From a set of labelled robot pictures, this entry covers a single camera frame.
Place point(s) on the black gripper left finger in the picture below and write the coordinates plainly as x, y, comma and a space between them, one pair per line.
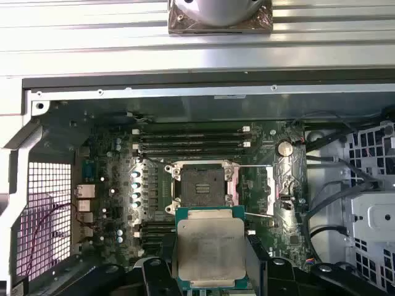
154, 277

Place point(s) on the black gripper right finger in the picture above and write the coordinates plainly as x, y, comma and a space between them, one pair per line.
279, 279

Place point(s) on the silver CPU with green edge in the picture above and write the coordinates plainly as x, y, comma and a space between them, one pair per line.
210, 243

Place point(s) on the metal socket cover frame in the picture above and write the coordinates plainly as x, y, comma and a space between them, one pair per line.
270, 188

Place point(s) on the RAM slot with white clips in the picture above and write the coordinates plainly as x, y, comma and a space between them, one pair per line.
191, 129
154, 235
191, 144

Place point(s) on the green motherboard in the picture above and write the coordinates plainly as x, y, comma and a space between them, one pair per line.
290, 216

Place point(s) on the silver USB port block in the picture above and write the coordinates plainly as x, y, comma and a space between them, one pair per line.
84, 206

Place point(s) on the silver metal drive cage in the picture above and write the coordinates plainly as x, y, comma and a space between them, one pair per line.
370, 216

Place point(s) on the silver ethernet port block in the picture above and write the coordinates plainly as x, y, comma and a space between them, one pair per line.
84, 191

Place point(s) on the blue port connector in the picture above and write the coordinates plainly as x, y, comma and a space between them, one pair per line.
88, 171

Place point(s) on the coin cell battery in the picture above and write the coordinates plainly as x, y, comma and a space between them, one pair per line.
284, 149

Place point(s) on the black PC case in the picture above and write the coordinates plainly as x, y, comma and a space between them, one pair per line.
185, 80

